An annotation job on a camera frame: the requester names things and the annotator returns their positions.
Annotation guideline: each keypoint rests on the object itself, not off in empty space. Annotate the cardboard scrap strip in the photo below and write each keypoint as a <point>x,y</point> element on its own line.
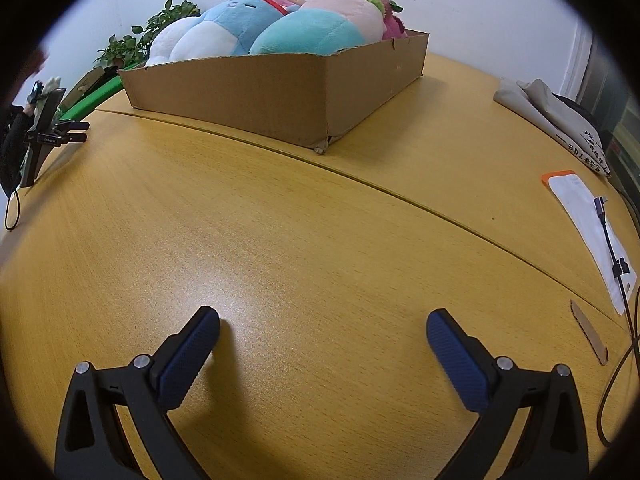
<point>587,330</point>

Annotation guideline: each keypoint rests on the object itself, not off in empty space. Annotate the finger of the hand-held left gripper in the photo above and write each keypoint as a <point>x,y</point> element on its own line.
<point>70,138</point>
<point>75,125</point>

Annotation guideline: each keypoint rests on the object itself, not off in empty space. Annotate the white plush toy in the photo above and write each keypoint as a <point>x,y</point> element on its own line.
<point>167,40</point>

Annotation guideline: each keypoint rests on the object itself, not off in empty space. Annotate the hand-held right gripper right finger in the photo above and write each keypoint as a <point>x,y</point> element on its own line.
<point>457,355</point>

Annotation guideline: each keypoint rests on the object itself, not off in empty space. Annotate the beige printed tote bag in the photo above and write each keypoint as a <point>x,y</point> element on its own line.
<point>540,105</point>

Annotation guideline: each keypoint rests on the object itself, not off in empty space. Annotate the green table cover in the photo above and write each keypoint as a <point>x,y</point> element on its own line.
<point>95,97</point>

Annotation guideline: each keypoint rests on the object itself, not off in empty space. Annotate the large potted green plant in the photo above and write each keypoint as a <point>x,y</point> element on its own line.
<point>170,15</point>

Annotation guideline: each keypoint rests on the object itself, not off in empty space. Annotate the person's left forearm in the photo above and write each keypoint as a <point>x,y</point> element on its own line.
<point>12,145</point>

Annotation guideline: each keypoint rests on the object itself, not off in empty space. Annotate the white pouch orange edge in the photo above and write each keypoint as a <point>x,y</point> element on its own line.
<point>580,210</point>

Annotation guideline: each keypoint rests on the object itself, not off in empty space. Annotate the brown cardboard box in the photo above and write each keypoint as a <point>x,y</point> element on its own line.
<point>250,100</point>

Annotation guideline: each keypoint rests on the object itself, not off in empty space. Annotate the black cloth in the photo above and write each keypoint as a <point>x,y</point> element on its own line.
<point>582,115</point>

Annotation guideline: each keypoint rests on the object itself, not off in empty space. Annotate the dark glass cabinet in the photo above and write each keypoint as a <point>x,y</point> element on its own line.
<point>607,85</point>

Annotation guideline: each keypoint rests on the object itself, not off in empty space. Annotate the small potted green plant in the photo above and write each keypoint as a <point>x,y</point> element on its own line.
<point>120,50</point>

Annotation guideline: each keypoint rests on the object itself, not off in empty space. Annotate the magenta bear plush toy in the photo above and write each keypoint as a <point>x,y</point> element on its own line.
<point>395,27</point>

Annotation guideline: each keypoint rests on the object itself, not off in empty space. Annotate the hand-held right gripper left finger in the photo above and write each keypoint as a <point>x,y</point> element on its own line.
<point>190,355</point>

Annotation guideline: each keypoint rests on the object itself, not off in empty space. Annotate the blue plush toy red headband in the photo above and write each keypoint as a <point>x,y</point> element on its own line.
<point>235,15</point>

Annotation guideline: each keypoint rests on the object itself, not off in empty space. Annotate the pink pig plush teal clothes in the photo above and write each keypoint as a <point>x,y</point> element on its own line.
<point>310,30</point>

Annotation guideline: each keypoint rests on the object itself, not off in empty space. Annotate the brown paper bag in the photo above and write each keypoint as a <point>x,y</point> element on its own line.
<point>82,85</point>

